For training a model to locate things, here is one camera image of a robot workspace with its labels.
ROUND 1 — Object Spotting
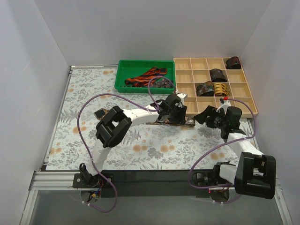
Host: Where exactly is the brown cat print tie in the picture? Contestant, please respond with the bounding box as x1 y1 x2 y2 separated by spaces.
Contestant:
94 109 195 127

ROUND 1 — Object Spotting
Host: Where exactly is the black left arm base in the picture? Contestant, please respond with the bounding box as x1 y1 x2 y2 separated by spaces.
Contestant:
72 173 111 188

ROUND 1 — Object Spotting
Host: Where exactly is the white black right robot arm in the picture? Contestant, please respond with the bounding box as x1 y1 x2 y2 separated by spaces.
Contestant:
194 106 276 199

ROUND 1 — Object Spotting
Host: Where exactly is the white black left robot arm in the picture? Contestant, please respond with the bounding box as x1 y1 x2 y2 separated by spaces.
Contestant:
83 93 187 188

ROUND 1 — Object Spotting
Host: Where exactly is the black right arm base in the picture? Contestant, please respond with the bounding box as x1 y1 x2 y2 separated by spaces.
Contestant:
191 171 233 190

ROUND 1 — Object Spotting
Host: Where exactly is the dark blue patterned tie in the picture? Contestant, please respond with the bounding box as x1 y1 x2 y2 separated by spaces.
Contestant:
146 78 173 89

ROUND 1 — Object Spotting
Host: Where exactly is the rolled green brown tie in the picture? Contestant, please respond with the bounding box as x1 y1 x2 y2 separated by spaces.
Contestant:
196 81 215 97

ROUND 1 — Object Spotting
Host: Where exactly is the rolled yellow black tie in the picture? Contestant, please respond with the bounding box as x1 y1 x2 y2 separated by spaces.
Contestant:
213 82 229 97

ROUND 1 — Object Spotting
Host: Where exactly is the wooden compartment organizer box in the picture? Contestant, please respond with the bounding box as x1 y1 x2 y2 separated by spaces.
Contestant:
173 56 258 118

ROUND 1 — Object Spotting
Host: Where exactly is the orange navy striped tie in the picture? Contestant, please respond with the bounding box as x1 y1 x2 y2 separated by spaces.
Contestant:
125 67 167 87

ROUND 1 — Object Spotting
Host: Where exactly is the floral print table mat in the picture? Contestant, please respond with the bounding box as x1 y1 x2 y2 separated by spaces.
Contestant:
45 68 239 171

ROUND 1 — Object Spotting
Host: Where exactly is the rolled dark floral tie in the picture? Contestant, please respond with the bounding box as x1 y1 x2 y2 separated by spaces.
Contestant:
210 68 227 83

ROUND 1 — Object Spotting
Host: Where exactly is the green plastic tray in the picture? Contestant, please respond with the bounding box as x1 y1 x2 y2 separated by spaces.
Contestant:
114 60 176 94

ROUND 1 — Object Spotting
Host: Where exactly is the rolled dark red tie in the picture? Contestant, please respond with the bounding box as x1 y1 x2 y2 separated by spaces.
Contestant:
225 56 241 70

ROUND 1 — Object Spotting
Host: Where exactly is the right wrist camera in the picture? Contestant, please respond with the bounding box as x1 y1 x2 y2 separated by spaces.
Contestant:
218 97 231 112

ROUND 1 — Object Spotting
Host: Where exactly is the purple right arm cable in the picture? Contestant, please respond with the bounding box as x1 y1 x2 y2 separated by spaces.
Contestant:
188 98 256 204

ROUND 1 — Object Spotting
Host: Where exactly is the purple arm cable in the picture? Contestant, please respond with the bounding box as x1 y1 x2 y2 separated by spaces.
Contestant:
76 76 179 213
188 98 256 204

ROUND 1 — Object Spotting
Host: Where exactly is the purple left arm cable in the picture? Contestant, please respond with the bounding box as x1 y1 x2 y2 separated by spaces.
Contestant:
76 76 179 213

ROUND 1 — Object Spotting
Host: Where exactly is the aluminium frame rail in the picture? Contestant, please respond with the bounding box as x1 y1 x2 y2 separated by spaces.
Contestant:
30 170 218 190

